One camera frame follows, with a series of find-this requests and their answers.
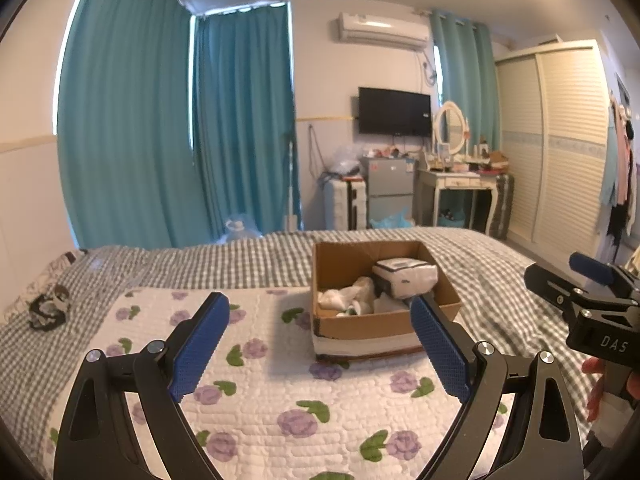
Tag air conditioner hose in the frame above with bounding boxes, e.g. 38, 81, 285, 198
422, 50, 443, 86

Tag beige cloth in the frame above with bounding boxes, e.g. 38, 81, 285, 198
350, 276, 377, 306

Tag blue plastic bag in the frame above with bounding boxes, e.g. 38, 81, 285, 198
369, 210, 416, 231

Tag blue plastic basket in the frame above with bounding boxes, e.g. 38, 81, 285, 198
437, 208, 473, 228

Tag cream louvered wardrobe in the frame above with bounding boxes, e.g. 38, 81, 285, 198
494, 40, 616, 261

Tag clear plastic bag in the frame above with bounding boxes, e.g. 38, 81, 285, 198
325, 144, 363, 178

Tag white suitcase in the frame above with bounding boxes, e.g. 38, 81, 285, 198
322, 177, 368, 231

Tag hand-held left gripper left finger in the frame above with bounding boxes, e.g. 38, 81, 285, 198
52, 291, 232, 480

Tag white standing pole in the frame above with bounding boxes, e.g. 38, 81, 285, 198
282, 130, 301, 233

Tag wide teal curtain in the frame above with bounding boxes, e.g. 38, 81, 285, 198
57, 0, 211, 251

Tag dark suitcase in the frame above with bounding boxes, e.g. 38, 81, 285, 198
487, 174, 516, 241

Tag white dressing table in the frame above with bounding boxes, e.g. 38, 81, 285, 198
415, 165, 501, 235

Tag pale teal curtain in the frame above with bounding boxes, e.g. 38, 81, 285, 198
430, 8, 502, 153

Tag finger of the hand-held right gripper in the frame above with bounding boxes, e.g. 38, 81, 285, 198
524, 263, 601, 321
570, 252, 640, 306

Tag oval white vanity mirror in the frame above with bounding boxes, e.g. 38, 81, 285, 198
433, 101, 471, 157

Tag black wall television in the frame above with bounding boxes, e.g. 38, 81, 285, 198
357, 86, 432, 137

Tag floral quilted mat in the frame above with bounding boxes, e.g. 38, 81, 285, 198
47, 287, 506, 480

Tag person's right hand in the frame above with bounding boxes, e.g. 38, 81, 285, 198
584, 357, 613, 423

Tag hanging clothes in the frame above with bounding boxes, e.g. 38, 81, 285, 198
602, 90, 640, 246

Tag black wall cables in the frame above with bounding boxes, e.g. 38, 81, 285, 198
307, 122, 326, 181

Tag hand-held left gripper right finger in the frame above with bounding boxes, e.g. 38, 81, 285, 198
409, 295, 585, 480

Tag grey mini fridge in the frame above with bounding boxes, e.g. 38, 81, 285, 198
360, 156, 416, 228

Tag clear water jug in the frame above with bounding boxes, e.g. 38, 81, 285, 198
222, 215, 263, 241

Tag white air conditioner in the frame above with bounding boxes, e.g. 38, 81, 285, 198
337, 12, 431, 51

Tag black and white cloth bundle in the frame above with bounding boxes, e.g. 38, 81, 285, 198
29, 284, 71, 331

